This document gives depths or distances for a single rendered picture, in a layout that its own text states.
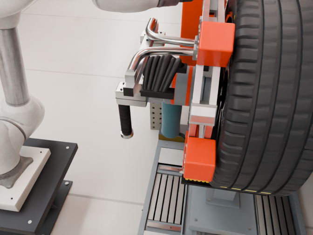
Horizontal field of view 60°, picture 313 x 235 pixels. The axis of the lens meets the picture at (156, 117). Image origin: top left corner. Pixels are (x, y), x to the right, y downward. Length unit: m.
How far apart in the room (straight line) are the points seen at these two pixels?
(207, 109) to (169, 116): 0.50
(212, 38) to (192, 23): 0.72
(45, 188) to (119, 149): 0.64
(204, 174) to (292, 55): 0.34
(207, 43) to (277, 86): 0.18
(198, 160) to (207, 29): 0.31
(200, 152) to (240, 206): 0.75
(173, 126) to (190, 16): 0.51
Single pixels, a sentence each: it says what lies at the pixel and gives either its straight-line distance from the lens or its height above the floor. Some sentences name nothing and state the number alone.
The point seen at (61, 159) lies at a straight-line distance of 1.51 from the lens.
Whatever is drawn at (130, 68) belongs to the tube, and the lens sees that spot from 0.75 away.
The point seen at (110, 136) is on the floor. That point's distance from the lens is 1.96.
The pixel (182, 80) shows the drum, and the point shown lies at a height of 0.90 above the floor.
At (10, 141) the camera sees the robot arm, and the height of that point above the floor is 0.53.
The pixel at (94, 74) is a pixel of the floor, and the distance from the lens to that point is 2.58.
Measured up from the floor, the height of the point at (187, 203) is 0.15.
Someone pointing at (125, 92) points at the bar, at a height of 0.96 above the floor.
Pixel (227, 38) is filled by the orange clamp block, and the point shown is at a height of 1.14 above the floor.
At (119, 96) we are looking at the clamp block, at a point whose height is 0.93.
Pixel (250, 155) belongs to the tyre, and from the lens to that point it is 0.70.
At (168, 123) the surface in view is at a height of 0.58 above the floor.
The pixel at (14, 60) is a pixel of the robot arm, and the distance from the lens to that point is 1.24.
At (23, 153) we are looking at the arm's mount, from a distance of 1.55.
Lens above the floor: 1.42
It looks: 43 degrees down
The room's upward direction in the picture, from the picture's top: straight up
